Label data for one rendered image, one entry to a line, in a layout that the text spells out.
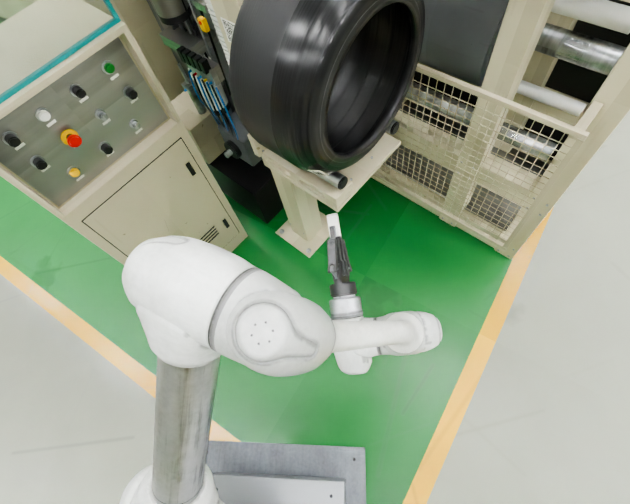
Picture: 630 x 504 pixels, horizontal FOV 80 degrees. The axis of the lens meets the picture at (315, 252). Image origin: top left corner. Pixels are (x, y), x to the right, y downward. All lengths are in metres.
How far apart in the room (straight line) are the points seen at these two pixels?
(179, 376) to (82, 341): 1.83
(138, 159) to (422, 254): 1.43
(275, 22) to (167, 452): 0.87
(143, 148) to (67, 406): 1.41
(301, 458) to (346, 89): 1.19
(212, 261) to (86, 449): 1.84
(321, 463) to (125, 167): 1.18
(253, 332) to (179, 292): 0.13
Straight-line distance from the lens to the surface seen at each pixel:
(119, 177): 1.54
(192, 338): 0.55
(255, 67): 0.95
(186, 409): 0.70
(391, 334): 0.84
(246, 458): 1.26
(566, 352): 2.11
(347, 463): 1.21
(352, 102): 1.39
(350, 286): 1.03
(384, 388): 1.88
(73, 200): 1.55
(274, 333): 0.44
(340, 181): 1.19
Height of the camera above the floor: 1.86
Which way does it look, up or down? 62 degrees down
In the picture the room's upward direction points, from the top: 15 degrees counter-clockwise
